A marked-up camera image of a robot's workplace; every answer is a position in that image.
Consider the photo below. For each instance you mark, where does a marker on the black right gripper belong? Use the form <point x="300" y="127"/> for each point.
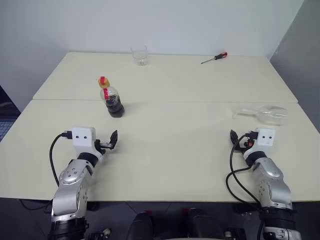
<point x="253" y="135"/>

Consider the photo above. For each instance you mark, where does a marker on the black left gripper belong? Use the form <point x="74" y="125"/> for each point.
<point x="106" y="146"/>

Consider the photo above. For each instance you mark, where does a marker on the soy sauce bottle red cap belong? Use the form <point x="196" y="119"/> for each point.
<point x="113" y="105"/>

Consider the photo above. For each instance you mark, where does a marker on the yellow bottle cap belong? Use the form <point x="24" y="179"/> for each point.
<point x="103" y="82"/>

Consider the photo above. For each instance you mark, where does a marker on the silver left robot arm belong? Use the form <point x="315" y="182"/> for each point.
<point x="72" y="180"/>

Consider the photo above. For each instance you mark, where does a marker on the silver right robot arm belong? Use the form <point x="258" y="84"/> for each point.
<point x="272" y="185"/>

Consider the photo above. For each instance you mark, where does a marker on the clear wine glass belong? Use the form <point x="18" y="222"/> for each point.
<point x="272" y="116"/>

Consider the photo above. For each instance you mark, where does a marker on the clear glass tumbler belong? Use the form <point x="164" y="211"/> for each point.
<point x="139" y="56"/>

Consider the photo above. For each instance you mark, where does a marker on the dark rounded shape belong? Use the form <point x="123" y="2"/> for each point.
<point x="141" y="226"/>

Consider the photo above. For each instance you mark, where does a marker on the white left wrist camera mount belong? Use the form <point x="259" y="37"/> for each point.
<point x="83" y="138"/>

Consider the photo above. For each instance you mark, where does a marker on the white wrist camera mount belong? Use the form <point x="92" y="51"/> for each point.
<point x="83" y="138"/>
<point x="267" y="137"/>

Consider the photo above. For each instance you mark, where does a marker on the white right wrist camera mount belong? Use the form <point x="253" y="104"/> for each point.
<point x="267" y="137"/>

